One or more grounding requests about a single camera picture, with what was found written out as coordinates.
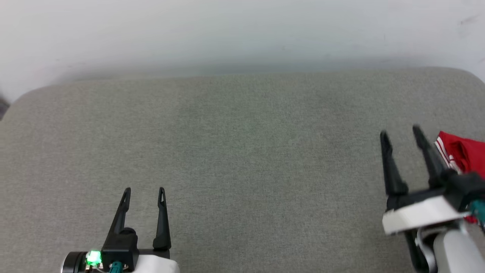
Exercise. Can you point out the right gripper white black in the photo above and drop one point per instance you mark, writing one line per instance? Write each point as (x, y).
(416, 212)

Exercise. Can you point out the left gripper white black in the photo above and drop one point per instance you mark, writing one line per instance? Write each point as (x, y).
(159, 263)

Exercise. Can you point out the red shirt white trim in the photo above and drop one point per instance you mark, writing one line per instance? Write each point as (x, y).
(464, 151)

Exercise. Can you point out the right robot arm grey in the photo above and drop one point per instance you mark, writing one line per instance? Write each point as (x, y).
(454, 250)

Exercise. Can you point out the grey fabric sofa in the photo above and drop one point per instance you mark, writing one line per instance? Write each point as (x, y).
(242, 151)

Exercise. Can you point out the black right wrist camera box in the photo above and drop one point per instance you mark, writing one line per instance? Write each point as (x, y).
(464, 187)

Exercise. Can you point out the teal left camera connector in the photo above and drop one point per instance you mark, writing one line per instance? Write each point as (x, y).
(115, 267)

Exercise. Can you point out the teal camera connector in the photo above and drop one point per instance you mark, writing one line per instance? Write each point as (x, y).
(479, 210)
(115, 267)

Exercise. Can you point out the teal right camera connector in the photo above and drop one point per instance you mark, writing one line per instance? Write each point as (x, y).
(479, 210)

